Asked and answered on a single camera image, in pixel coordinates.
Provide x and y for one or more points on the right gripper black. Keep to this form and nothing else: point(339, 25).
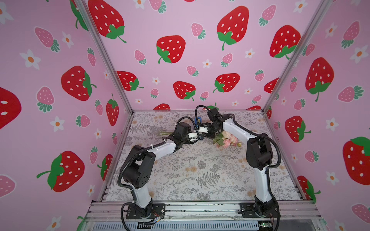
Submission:
point(210, 133)

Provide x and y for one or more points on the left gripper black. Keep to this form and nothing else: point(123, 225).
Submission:
point(188, 131)

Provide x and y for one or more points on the pink flower bouquet green stems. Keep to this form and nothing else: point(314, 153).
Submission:
point(221, 140)

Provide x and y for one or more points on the blue tape dispenser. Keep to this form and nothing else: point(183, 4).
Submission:
point(198, 122)

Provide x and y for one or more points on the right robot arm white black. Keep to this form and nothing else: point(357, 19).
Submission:
point(262, 154)

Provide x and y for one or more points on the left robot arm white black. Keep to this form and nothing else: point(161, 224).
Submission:
point(137, 168)

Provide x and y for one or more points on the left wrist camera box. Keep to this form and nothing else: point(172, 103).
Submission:
point(193, 136)

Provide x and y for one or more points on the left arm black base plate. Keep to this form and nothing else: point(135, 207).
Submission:
point(150, 212)

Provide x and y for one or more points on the right aluminium corner post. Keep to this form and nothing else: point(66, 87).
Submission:
point(305, 38)

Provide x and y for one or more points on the aluminium corner post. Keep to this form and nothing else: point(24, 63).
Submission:
point(305, 38)
point(83, 9)

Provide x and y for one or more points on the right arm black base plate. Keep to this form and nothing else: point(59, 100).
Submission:
point(259, 210)

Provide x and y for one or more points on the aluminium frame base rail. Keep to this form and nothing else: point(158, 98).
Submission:
point(207, 216)

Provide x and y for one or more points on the left aluminium corner post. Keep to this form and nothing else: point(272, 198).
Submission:
point(83, 9)

